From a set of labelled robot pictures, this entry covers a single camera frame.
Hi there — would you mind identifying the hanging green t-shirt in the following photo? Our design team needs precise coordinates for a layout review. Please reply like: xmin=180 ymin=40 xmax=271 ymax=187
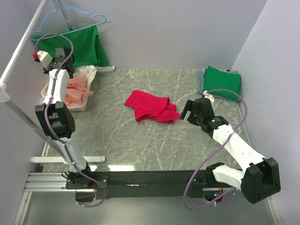
xmin=38 ymin=26 xmax=110 ymax=68

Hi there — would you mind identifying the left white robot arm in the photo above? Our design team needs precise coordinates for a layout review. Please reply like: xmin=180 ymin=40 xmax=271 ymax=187
xmin=35 ymin=47 xmax=94 ymax=188

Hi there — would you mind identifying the peach t-shirt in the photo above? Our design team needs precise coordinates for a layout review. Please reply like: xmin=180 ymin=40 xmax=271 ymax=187
xmin=65 ymin=75 xmax=93 ymax=106

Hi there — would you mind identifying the folded grey-blue t-shirt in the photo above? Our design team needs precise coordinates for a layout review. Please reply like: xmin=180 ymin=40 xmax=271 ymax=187
xmin=197 ymin=67 xmax=241 ymax=95

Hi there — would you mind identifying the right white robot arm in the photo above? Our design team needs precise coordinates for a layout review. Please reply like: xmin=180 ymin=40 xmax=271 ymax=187
xmin=180 ymin=97 xmax=281 ymax=204

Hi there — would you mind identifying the white laundry basket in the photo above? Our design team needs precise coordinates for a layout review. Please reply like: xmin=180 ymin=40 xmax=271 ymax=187
xmin=52 ymin=66 xmax=97 ymax=112

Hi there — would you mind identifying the aluminium rail frame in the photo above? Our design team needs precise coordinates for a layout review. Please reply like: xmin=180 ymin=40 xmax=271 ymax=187
xmin=15 ymin=171 xmax=283 ymax=225

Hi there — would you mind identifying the red t-shirt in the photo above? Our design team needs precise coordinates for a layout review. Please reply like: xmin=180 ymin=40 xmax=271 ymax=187
xmin=124 ymin=90 xmax=180 ymax=124

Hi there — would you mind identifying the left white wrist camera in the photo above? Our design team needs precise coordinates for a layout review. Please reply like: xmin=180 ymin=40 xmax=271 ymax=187
xmin=33 ymin=51 xmax=53 ymax=68

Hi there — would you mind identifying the black base beam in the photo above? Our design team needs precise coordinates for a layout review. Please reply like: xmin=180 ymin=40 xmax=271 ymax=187
xmin=65 ymin=169 xmax=237 ymax=202

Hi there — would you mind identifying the white cloth in basket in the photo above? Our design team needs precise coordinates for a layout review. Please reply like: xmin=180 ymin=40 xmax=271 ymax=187
xmin=41 ymin=66 xmax=97 ymax=105

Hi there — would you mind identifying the folded green t-shirt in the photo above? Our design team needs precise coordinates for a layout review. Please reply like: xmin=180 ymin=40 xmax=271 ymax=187
xmin=203 ymin=66 xmax=241 ymax=101

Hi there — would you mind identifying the white clothes rack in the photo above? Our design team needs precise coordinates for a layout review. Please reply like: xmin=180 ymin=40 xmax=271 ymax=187
xmin=0 ymin=0 xmax=115 ymax=165

